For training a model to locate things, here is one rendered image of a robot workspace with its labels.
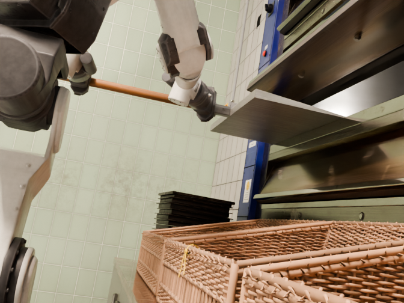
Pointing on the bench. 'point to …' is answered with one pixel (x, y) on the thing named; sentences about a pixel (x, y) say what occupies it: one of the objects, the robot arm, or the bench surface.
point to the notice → (247, 190)
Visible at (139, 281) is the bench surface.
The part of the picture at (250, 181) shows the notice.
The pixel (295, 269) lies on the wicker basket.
